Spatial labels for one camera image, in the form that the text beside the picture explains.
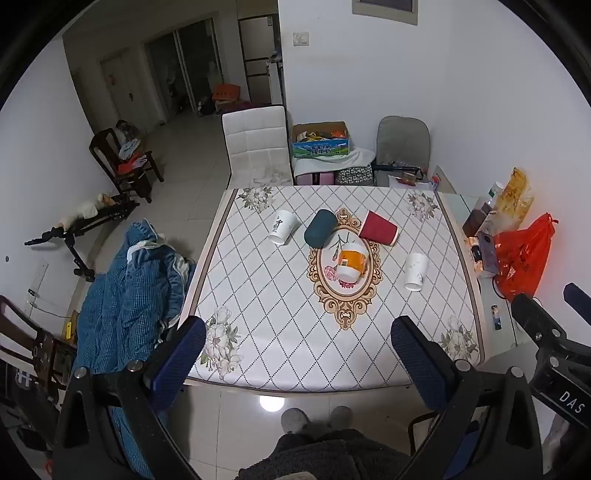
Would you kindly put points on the black tripod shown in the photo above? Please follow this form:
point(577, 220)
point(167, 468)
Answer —
point(74, 244)

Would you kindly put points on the brown bottle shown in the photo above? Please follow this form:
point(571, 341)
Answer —
point(475, 220)

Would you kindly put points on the pink box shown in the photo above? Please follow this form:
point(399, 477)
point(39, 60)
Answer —
point(314, 179)

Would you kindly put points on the grey electronic device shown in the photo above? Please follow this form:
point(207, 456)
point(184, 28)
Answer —
point(488, 251)

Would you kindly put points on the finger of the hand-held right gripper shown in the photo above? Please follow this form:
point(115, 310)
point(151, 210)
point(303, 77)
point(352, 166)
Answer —
point(535, 316)
point(579, 300)

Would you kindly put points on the white padded chair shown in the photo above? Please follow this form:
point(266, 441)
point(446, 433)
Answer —
point(256, 141)

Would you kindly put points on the white cloth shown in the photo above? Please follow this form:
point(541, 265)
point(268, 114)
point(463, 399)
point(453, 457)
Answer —
point(355, 159)

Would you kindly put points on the wooden door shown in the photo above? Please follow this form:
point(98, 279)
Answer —
point(117, 92)

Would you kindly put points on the red plastic bag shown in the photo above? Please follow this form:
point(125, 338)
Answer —
point(524, 258)

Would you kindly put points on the orange and white cup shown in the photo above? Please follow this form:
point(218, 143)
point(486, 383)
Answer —
point(349, 266)

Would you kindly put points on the red cloth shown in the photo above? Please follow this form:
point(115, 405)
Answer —
point(130, 164)

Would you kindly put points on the yellow plastic bag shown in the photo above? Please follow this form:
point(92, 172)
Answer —
point(515, 198)

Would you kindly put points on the dark wooden chair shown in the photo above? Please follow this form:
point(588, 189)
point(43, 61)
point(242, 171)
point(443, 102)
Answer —
point(44, 346)
point(138, 180)

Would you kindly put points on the orange box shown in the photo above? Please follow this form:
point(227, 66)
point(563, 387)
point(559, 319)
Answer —
point(226, 93)

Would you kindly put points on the framed wall picture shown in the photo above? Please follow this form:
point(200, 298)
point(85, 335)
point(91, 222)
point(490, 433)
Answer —
point(385, 10)

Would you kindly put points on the grey cushioned chair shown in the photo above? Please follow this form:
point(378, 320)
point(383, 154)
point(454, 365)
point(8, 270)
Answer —
point(401, 138)

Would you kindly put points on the white cup with faint print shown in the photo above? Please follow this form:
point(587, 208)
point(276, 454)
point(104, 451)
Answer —
point(415, 271)

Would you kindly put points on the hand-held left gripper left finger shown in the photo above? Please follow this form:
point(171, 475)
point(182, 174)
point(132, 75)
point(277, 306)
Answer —
point(178, 357)

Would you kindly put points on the black hand tool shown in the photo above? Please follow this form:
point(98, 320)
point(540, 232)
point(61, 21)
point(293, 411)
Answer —
point(397, 170)

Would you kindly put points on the red cup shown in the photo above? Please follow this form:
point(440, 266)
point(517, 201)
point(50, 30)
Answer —
point(379, 228)

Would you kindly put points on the patterned bag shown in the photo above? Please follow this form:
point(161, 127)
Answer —
point(354, 175)

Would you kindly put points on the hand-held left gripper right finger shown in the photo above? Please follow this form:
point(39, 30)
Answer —
point(418, 360)

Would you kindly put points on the blue quilted jacket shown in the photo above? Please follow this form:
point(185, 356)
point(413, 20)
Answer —
point(120, 300)

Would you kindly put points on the white cup with black print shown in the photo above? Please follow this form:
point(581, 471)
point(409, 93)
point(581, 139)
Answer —
point(282, 227)

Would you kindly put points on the floral diamond-pattern tablecloth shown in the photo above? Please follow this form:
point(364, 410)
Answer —
point(258, 286)

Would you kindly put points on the white wall switch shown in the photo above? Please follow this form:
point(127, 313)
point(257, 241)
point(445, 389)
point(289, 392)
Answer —
point(301, 38)

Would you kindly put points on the person's legs in dark trousers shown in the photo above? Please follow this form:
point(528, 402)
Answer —
point(323, 454)

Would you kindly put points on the cardboard box with blue label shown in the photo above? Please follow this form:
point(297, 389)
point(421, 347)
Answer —
point(321, 147)

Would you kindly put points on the dark teal cup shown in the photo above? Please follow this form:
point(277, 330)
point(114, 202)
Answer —
point(320, 229)

